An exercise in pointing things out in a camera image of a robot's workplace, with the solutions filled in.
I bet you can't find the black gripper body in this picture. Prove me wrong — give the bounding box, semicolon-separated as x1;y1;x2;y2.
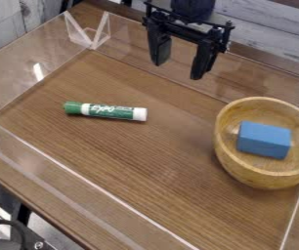
144;1;235;53

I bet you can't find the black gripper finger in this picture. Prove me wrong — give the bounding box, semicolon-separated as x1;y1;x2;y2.
191;40;218;80
148;22;172;66

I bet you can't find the green Expo marker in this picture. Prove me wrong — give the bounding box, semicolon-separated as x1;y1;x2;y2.
64;102;148;122

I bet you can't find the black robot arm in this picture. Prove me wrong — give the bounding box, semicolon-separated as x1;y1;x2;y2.
143;0;235;80

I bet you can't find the brown wooden bowl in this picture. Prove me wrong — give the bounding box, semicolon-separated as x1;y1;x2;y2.
214;97;299;189

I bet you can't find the blue foam block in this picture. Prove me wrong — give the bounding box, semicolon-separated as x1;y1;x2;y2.
236;121;292;159

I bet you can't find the black table leg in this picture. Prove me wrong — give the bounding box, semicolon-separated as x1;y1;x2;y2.
18;203;31;226

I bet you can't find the clear acrylic corner bracket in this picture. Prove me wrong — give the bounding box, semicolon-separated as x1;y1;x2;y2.
64;12;111;50

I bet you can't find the black cable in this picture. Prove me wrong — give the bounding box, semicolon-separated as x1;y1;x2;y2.
0;219;30;250

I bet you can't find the black metal base plate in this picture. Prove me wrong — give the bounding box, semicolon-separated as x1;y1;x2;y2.
11;228;58;250

